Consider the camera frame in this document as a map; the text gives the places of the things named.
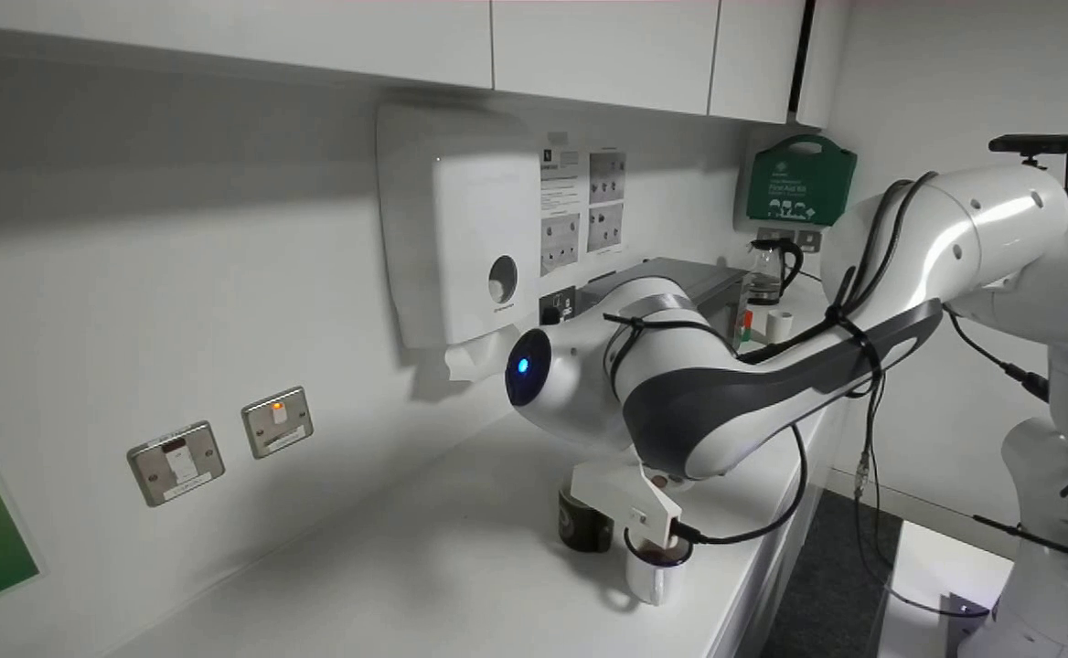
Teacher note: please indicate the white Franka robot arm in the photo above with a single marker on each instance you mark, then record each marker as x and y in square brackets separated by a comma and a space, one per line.
[801, 368]

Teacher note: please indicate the white sheet with logo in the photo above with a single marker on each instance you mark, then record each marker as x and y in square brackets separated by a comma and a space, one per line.
[561, 207]

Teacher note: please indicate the white upper cabinet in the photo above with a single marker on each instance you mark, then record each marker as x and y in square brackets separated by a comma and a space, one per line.
[316, 37]

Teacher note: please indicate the green first aid box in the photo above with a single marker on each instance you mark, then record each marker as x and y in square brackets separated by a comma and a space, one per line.
[800, 181]

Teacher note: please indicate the white robot base table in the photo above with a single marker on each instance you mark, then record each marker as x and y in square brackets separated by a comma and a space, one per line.
[924, 580]

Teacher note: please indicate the silver wall switch socket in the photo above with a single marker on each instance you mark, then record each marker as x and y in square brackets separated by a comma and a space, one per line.
[178, 462]
[277, 423]

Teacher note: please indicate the small white cup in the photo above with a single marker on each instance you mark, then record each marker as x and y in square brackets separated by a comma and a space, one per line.
[776, 323]

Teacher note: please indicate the white sheet with photos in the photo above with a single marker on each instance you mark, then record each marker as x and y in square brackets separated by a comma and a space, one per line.
[605, 195]

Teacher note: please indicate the white cabinet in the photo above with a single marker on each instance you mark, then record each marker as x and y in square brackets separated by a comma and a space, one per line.
[316, 37]
[771, 585]

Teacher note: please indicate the white paper towel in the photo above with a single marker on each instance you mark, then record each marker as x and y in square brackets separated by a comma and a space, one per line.
[468, 359]

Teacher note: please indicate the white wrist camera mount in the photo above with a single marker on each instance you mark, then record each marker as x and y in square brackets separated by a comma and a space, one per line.
[627, 500]

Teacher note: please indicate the black camera stand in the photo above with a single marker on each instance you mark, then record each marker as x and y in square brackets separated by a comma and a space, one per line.
[1035, 147]

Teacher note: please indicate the white enamel mug dark rim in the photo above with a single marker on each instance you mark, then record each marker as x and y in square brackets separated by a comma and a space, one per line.
[654, 580]

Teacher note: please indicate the white paper towel dispenser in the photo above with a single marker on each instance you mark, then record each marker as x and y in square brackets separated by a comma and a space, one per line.
[474, 244]

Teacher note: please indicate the wall socket with black plug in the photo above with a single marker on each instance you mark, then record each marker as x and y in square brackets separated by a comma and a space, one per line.
[787, 251]

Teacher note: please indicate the black mug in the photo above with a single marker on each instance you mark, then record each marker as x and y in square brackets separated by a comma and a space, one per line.
[583, 524]

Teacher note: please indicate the white lower cabinet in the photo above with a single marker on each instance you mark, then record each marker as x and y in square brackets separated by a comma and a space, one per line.
[771, 585]

